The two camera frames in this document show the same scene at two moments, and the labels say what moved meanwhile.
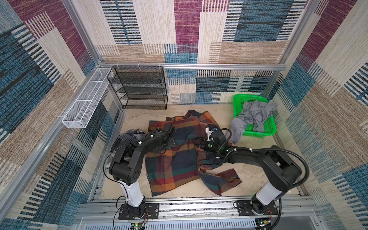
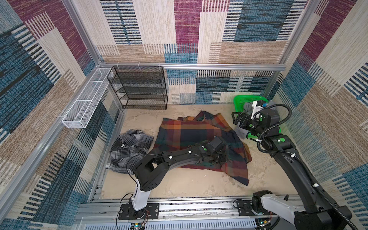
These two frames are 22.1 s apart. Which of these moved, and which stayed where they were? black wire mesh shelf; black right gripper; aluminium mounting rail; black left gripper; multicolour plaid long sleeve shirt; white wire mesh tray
Moved: black right gripper; black left gripper; multicolour plaid long sleeve shirt
Stayed: aluminium mounting rail; white wire mesh tray; black wire mesh shelf
